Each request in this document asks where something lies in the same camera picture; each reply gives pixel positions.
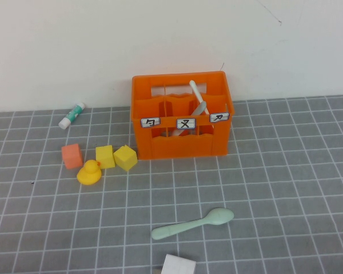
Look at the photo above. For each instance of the paper label knife character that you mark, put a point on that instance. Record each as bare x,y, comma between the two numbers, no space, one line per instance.
219,117

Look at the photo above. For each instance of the yellow rubber duck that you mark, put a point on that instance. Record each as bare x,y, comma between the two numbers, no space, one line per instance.
88,175

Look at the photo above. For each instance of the paper label fork character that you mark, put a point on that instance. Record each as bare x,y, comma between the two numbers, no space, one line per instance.
185,123

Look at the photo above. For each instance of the paper label spoon character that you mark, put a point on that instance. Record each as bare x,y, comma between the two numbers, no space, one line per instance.
150,123

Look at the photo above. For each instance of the white green glue stick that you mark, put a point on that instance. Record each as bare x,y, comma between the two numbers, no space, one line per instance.
71,116

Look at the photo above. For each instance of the orange foam cube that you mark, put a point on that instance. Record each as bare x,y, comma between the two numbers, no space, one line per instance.
72,157

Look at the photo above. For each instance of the cream plastic knife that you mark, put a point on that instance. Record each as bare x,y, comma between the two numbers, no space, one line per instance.
195,88

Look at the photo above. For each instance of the mint green plastic spoon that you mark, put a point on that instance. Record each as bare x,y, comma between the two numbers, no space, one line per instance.
217,217

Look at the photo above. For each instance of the yellow foam cube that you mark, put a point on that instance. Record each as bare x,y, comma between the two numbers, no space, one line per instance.
105,157
125,158

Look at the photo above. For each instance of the orange plastic cutlery crate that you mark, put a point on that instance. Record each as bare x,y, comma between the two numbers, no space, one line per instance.
183,148

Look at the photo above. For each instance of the pale lilac white block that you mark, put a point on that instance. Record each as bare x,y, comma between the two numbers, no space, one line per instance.
178,264

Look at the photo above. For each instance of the grey plastic fork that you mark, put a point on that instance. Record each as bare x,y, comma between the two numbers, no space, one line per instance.
200,108

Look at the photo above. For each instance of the grey checked tablecloth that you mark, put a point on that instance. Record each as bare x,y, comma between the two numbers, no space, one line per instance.
274,171

